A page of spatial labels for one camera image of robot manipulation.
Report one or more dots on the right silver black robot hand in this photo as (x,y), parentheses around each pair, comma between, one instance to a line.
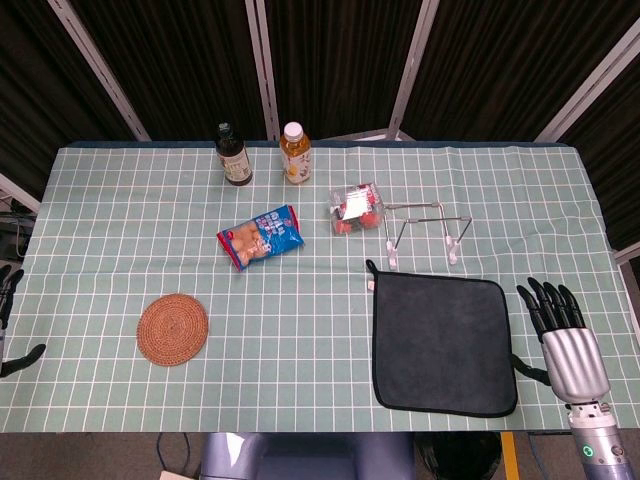
(575,357)

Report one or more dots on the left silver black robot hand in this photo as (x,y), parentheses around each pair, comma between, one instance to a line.
(9,292)

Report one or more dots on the dark blue cloth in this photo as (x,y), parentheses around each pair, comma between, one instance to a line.
(442,345)

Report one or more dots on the black bin bag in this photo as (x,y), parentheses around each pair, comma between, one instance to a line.
(457,457)

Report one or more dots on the round woven rattan coaster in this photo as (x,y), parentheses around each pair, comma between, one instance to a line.
(172,330)

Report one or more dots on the white sheet on floor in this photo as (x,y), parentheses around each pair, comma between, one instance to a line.
(177,475)

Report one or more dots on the blue snack bag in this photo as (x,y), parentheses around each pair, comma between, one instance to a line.
(260,237)

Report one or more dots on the dark glass bottle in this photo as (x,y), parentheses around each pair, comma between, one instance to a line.
(234,162)

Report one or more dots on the clear box with red items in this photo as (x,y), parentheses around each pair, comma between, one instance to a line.
(355,210)

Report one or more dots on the green checked tablecloth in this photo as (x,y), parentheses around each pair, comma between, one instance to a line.
(300,325)

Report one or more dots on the purple robot torso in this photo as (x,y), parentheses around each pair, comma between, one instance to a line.
(305,457)

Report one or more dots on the yellow tea bottle white cap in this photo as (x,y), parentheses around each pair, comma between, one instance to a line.
(296,160)

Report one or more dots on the white partition frame post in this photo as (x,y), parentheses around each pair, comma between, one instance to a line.
(97,65)
(590,85)
(412,65)
(264,70)

